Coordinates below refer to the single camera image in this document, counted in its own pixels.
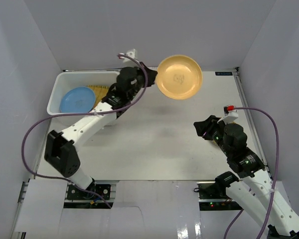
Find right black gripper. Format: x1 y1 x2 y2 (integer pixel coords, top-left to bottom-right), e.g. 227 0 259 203
193 116 232 157

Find yellow round plate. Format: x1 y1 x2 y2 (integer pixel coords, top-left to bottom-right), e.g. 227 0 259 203
155 55 203 100

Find light blue plate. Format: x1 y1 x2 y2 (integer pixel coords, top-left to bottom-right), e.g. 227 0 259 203
59 87 96 114

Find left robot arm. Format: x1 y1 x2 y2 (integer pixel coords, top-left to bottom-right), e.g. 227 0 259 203
44 64 157 199

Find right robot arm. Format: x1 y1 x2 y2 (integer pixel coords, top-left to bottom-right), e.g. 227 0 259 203
193 115 299 239

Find white plastic bin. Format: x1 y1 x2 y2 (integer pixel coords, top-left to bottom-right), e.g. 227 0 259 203
47 71 119 116

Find blue table label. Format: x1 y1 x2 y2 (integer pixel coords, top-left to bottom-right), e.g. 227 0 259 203
215 72 233 76

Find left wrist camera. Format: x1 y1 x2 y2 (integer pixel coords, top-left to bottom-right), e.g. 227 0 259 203
118 48 138 62

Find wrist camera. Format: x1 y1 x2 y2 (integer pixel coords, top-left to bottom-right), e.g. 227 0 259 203
217 106 239 124
118 48 138 62

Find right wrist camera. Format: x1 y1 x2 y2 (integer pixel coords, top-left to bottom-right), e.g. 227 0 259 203
217 106 239 124

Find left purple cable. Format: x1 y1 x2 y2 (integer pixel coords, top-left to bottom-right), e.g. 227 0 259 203
21 53 149 209

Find purple cable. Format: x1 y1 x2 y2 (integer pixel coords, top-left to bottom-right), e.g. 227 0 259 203
223 107 280 239
21 53 149 209

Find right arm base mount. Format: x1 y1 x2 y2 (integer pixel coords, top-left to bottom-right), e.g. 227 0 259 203
193 181 242 211

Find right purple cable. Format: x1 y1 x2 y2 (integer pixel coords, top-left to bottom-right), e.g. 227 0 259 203
223 107 280 239

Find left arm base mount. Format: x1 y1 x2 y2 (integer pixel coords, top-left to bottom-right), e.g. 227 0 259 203
63 183 116 209

